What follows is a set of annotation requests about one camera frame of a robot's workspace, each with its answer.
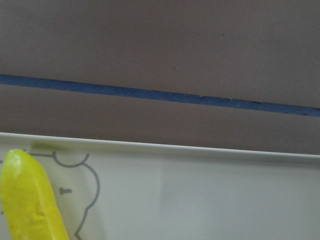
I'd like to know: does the white bear-print tray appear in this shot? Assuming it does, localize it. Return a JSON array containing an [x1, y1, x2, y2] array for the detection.
[[0, 133, 320, 240]]

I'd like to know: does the yellow toy banana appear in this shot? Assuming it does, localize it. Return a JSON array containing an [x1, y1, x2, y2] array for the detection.
[[0, 149, 69, 240]]

